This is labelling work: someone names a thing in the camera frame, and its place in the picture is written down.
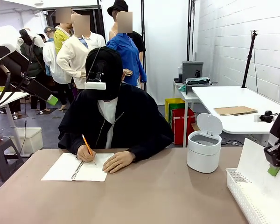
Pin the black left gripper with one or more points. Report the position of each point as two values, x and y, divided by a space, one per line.
14 67

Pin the white paper sheet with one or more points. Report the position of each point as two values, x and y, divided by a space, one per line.
254 163

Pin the orange pencil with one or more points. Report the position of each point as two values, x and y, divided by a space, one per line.
86 142

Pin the white spiral notebook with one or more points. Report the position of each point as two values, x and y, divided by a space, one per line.
60 168

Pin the person's right forearm black sleeve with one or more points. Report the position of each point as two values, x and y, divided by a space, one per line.
67 141

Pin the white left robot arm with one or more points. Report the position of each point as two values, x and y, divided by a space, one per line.
4 37

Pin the person's left forearm black sleeve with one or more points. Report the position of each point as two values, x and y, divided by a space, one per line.
151 145

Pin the person's right hand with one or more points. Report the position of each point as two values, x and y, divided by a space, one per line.
85 154

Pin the person's left hand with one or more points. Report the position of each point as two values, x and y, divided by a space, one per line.
119 161

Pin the white perforated plastic basket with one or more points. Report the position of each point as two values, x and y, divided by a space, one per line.
233 177

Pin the mannequin in cream cardigan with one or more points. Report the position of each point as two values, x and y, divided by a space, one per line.
72 56

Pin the white storage box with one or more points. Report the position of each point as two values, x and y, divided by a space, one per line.
32 140

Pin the brown cardboard sheet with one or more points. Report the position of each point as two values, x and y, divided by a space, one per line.
235 110

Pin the gray plastic stool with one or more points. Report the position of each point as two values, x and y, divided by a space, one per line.
2 144

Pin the white lidded trash bin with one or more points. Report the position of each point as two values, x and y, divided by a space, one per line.
203 158

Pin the black cap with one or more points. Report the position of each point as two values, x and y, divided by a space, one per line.
112 74

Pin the large white desk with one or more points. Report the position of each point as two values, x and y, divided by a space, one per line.
224 98

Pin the mannequin in blue shirt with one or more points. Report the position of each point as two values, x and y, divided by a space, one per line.
131 53

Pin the red bag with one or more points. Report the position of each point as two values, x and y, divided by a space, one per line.
178 126

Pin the person in black jacket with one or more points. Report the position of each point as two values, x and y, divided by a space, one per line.
135 121

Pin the small white side table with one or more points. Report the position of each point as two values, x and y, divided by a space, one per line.
189 98

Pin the gray tray with items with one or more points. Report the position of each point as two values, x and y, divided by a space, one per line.
197 81

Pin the mannequin in black t-shirt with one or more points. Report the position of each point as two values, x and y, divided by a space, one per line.
138 40

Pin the teal cloth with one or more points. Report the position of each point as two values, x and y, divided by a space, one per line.
182 88

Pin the yellow green bag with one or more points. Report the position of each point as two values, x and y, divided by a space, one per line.
173 101

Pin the black bucket hat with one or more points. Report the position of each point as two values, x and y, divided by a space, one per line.
117 5

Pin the gray box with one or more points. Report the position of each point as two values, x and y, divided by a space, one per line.
192 67

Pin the black light stand pole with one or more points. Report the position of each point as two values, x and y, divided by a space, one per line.
142 23
189 23

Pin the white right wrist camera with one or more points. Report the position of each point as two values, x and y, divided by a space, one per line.
266 117

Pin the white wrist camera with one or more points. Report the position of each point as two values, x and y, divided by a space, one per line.
38 41
266 117

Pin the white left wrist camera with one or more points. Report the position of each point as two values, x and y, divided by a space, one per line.
38 41

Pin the white head-mounted camera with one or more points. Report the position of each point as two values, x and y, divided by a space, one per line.
95 85

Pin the black tripod with camera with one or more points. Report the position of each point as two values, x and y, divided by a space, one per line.
248 60

